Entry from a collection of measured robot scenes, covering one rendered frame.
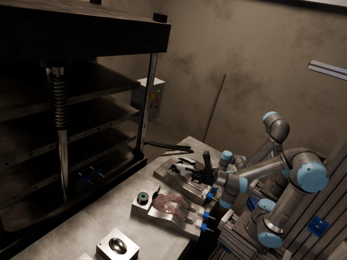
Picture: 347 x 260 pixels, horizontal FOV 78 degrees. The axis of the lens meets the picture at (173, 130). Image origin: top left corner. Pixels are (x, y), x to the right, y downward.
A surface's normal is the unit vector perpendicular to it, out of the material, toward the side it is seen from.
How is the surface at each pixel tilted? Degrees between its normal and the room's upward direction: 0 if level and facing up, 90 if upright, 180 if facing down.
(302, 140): 90
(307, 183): 82
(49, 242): 0
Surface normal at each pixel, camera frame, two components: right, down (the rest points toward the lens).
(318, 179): -0.22, 0.33
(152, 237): 0.20, -0.85
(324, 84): -0.64, 0.27
